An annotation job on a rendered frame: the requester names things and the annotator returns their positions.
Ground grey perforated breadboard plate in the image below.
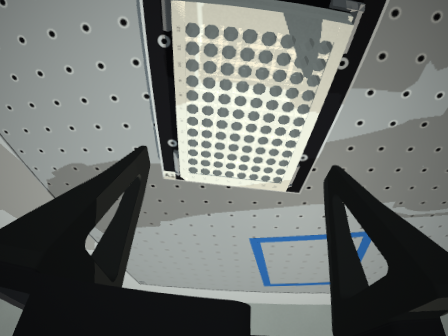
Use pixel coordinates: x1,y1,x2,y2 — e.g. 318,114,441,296
0,0,448,293

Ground white well plate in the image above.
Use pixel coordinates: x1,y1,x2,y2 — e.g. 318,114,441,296
171,0,353,192

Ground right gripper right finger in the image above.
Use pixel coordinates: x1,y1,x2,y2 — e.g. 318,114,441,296
324,165,448,336

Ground blue tape outline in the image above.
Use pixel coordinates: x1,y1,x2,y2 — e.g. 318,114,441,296
249,232,372,287

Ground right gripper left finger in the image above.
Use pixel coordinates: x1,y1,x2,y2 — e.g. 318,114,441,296
0,145,151,287

